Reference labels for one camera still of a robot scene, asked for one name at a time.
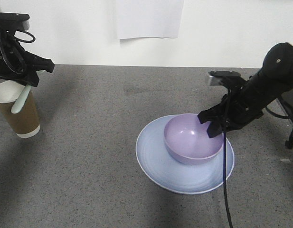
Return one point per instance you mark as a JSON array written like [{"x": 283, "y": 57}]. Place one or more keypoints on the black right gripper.
[{"x": 245, "y": 105}]

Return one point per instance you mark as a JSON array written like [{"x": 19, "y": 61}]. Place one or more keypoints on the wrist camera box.
[
  {"x": 215, "y": 78},
  {"x": 14, "y": 21}
]

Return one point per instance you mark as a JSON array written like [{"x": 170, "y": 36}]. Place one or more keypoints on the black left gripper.
[{"x": 15, "y": 62}]

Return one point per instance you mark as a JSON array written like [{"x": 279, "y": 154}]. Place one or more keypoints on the pale green plastic spoon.
[{"x": 20, "y": 101}]

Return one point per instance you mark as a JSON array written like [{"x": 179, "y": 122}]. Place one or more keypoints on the brown paper cup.
[{"x": 26, "y": 123}]

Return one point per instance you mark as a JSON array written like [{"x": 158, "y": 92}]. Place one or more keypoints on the light blue round plate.
[{"x": 156, "y": 162}]

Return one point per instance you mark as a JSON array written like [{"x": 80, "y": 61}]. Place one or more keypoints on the purple plastic bowl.
[{"x": 187, "y": 140}]

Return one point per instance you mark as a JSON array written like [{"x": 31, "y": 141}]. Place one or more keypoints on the white paper sheet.
[{"x": 148, "y": 18}]

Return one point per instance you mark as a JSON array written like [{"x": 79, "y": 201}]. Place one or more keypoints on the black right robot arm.
[{"x": 275, "y": 75}]

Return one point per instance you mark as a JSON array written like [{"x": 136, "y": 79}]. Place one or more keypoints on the black gas stove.
[{"x": 285, "y": 100}]

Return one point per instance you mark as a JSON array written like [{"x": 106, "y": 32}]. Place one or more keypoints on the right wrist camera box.
[{"x": 215, "y": 78}]

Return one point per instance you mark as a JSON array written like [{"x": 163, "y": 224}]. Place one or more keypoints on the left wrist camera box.
[{"x": 14, "y": 21}]

